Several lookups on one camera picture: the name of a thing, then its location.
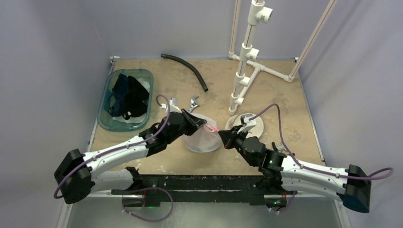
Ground black bra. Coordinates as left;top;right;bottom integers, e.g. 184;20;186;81
122;76;150;120

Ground teal plastic bin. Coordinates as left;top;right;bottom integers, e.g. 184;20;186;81
97;68;154;132

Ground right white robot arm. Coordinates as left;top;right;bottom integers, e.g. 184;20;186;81
218;130;372;213

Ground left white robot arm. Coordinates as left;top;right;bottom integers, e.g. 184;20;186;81
54;109;207;204

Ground white cloth garment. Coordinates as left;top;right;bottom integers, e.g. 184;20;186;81
112;78;150;124

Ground white PVC pipe rack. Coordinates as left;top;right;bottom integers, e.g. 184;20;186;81
228;0;337;116

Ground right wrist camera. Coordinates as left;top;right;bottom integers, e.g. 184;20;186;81
237;114;256;134

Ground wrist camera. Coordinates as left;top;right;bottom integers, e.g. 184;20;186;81
237;114;256;134
160;97;182;113

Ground red handled adjustable wrench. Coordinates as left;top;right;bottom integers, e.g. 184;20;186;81
188;95;200;113

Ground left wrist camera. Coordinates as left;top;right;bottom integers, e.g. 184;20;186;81
160;97;182;113

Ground black rubber hose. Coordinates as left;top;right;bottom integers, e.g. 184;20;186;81
160;53;209;93

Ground black handled pliers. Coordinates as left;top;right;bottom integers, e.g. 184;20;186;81
271;142;286;152

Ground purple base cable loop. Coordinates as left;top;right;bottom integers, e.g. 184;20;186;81
121;187;174;223

